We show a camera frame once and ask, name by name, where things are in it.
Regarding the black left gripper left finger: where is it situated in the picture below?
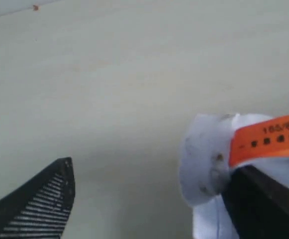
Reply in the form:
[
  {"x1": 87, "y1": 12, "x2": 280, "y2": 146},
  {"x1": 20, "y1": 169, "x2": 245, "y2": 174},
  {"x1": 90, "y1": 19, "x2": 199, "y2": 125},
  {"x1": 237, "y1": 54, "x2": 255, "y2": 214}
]
[{"x1": 0, "y1": 157, "x2": 75, "y2": 239}]

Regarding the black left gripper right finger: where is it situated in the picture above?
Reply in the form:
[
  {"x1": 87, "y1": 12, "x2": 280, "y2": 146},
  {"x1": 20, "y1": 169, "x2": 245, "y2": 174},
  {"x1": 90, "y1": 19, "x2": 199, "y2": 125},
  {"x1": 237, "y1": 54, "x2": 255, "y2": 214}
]
[{"x1": 222, "y1": 166, "x2": 289, "y2": 239}]

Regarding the white t-shirt red lettering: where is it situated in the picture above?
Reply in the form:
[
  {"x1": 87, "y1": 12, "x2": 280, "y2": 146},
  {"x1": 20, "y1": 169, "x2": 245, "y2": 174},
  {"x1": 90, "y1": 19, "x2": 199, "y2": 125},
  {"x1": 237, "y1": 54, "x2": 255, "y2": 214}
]
[{"x1": 179, "y1": 114, "x2": 289, "y2": 239}]

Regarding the orange neck label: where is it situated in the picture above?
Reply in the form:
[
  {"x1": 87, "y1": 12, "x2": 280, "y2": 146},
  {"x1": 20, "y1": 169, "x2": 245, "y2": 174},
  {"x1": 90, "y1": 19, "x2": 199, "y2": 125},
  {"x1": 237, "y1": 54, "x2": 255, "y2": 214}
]
[{"x1": 229, "y1": 115, "x2": 289, "y2": 167}]

